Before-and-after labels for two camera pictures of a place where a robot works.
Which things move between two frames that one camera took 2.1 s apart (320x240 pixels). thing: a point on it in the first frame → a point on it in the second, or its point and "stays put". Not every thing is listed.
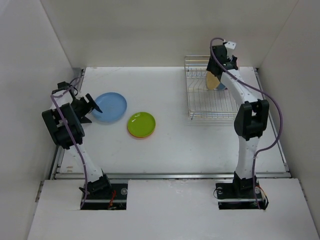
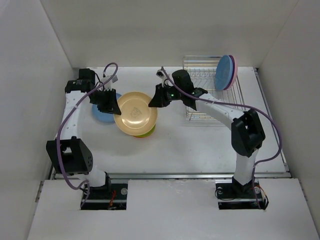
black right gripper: [234, 59] → [159, 100]
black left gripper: [88, 108] → [111, 106]
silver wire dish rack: [203, 104] stays put
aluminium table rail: [58, 174] stays put
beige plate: [212, 82] → [137, 117]
